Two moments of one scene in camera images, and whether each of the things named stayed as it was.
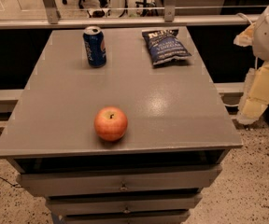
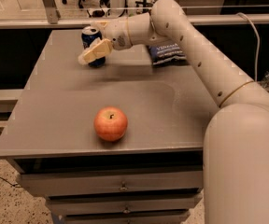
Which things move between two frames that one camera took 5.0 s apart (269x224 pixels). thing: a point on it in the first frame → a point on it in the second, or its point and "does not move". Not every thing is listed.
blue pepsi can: [94, 46] does not move
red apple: [110, 123] does not move
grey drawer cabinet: [177, 136] does not move
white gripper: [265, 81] → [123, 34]
